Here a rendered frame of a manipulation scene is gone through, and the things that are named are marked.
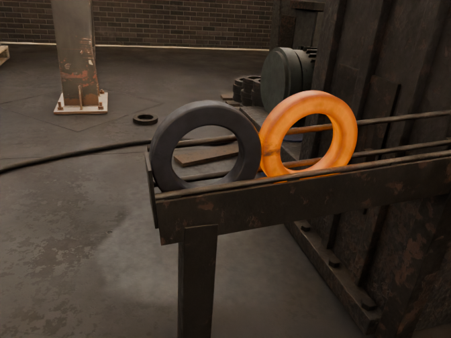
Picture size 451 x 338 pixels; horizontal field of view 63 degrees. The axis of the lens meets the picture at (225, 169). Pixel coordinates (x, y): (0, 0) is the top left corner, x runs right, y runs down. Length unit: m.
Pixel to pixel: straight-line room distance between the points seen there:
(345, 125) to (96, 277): 1.02
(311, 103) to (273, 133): 0.08
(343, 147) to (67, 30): 2.61
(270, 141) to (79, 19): 2.56
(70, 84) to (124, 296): 2.13
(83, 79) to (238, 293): 2.26
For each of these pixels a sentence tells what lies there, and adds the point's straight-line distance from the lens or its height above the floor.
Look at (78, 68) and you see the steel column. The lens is 3.11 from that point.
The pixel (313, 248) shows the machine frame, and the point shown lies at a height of 0.07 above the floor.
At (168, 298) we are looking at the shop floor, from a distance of 1.30.
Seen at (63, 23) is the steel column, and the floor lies 0.65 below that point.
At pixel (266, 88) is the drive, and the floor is 0.45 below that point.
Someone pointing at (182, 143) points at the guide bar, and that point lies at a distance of 0.64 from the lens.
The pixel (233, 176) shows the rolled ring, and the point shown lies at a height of 0.64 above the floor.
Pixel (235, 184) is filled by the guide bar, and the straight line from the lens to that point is 0.61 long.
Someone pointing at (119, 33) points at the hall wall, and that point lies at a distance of 6.64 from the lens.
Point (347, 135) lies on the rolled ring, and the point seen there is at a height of 0.71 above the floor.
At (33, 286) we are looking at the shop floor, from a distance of 1.43.
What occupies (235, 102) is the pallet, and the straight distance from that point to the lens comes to 2.95.
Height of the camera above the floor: 0.92
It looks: 26 degrees down
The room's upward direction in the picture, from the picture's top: 4 degrees clockwise
